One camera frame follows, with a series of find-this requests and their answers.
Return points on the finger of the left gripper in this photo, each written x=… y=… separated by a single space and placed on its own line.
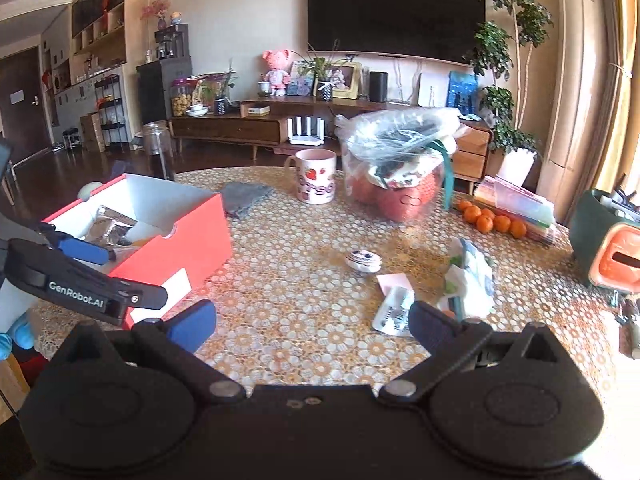
x=48 y=274
x=75 y=248

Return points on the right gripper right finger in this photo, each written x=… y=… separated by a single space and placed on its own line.
x=457 y=347

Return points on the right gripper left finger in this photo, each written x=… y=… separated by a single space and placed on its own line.
x=168 y=372

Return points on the clear plastic food packet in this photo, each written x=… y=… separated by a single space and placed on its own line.
x=392 y=318

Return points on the white rabbit plush toy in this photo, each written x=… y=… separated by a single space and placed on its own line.
x=364 y=261

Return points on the silver foil snack packet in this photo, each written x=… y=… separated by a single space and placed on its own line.
x=109 y=228

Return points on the blue gloved left hand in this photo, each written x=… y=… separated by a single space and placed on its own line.
x=16 y=330

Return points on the pink sticky note pad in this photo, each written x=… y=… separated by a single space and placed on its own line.
x=388 y=282

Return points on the red cardboard box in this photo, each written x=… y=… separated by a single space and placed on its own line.
x=180 y=238

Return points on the pile of small oranges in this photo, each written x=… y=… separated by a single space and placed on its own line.
x=486 y=221

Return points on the lace patterned tablecloth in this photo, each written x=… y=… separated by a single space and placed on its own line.
x=297 y=299

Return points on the glass jar dark contents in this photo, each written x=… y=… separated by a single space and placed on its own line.
x=158 y=147

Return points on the stack of colourful folders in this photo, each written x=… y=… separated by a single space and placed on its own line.
x=535 y=211

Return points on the grey folded cloth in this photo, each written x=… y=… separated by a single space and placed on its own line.
x=240 y=197

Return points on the clear tub with apples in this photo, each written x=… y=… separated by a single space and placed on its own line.
x=397 y=191

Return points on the black mini fridge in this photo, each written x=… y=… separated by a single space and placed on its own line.
x=154 y=83

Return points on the green orange tissue box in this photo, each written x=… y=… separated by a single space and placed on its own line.
x=605 y=244

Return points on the wooden tv cabinet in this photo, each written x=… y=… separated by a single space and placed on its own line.
x=269 y=122

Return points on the crumpled clear plastic bag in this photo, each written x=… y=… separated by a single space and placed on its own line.
x=390 y=135

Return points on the pink strawberry mug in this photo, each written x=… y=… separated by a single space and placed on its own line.
x=314 y=175

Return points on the white wifi router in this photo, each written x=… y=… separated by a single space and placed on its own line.
x=306 y=130

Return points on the pink plush doll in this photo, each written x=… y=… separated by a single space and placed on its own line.
x=277 y=76

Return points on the black cylindrical speaker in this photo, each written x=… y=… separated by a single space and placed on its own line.
x=378 y=82

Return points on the tall green potted tree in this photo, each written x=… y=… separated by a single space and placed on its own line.
x=504 y=53

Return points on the small potted grass plant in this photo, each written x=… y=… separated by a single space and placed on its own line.
x=320 y=66

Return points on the black wire shelf rack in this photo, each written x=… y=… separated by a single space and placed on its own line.
x=110 y=105

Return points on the cream photo frame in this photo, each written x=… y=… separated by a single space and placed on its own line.
x=344 y=79

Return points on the black wall television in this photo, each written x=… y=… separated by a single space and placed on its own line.
x=439 y=29

